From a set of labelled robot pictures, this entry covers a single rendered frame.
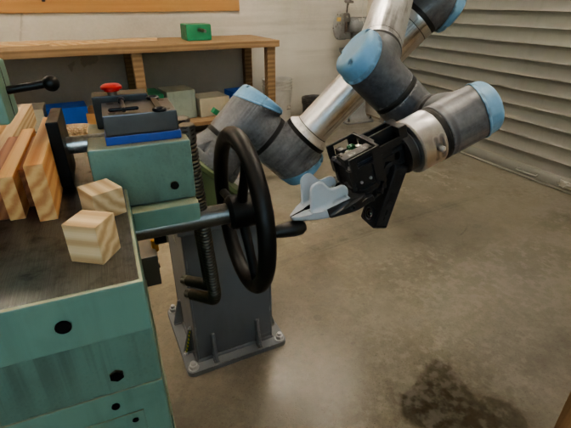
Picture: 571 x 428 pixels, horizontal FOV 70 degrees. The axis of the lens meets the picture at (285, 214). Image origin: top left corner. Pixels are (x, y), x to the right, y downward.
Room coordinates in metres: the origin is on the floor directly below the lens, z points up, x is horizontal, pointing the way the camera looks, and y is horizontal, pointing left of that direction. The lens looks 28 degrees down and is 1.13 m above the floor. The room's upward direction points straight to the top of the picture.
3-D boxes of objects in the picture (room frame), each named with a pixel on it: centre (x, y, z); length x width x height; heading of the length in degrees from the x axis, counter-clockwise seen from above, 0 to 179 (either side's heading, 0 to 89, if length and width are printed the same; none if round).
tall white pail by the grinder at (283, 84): (4.07, 0.08, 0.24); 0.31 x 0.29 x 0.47; 116
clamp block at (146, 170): (0.60, 0.22, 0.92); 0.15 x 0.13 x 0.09; 23
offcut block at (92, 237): (0.36, 0.20, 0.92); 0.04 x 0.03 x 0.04; 80
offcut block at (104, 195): (0.45, 0.22, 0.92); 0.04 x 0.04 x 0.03; 47
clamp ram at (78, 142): (0.57, 0.29, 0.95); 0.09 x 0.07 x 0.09; 23
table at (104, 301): (0.57, 0.30, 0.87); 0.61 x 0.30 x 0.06; 23
